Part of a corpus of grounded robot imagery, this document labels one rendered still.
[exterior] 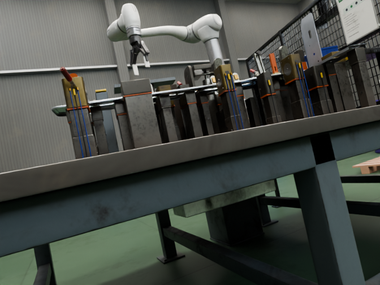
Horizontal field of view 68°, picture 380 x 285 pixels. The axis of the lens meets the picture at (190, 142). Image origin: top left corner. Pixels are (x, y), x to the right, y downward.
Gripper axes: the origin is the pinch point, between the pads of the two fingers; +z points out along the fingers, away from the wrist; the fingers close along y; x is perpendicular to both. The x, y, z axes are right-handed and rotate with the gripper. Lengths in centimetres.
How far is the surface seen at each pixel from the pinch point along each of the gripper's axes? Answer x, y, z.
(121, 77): 348, -634, -232
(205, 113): 5, 41, 38
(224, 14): 773, -512, -450
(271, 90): 22, 70, 36
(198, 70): 19.7, 28.3, 10.4
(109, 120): -23.3, -7.7, 28.2
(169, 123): -15, 36, 41
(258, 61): 56, 45, 9
